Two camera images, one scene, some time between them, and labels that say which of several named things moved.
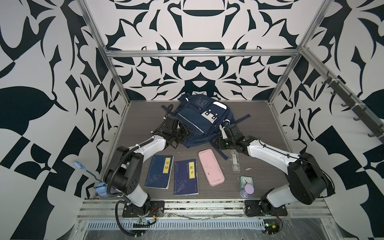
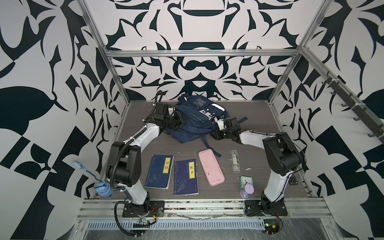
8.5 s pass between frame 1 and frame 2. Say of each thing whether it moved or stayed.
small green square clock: stayed
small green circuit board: stayed
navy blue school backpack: moved
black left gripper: moved
